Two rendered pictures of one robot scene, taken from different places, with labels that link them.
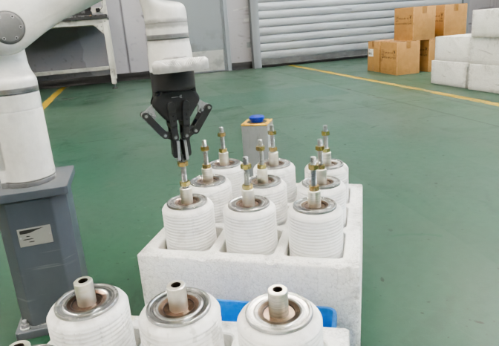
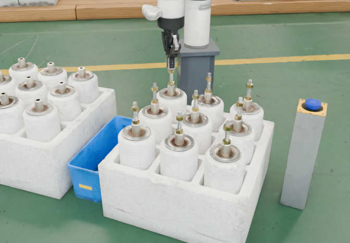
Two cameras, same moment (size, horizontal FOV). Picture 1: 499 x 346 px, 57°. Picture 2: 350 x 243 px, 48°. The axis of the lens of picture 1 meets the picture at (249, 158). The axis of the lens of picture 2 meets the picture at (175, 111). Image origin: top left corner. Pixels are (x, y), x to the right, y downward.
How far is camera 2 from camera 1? 1.34 m
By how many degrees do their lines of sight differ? 87
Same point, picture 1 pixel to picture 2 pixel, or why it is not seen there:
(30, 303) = not seen: hidden behind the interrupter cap
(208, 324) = (49, 97)
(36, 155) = (187, 32)
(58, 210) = (183, 63)
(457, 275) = not seen: outside the picture
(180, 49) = (159, 3)
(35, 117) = (190, 13)
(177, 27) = not seen: outside the picture
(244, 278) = not seen: hidden behind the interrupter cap
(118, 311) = (73, 82)
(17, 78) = not seen: outside the picture
